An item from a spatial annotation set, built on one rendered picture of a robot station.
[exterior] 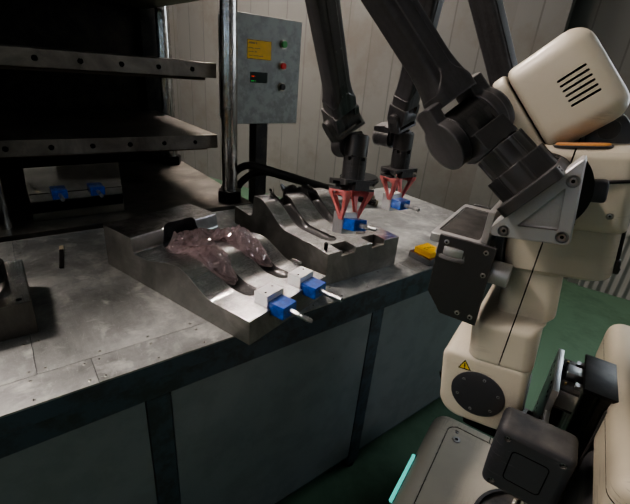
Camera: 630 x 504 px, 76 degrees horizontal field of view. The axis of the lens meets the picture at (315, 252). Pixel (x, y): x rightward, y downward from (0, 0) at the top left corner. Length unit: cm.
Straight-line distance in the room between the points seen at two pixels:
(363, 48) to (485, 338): 320
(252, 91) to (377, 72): 209
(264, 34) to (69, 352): 135
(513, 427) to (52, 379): 80
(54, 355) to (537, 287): 88
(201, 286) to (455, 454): 93
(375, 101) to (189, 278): 304
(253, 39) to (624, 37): 238
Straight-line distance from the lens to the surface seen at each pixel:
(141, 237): 104
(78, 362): 84
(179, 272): 90
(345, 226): 99
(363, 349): 126
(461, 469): 139
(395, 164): 126
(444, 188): 356
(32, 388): 82
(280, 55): 183
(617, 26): 338
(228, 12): 158
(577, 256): 80
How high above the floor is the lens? 130
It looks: 25 degrees down
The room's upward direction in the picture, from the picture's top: 5 degrees clockwise
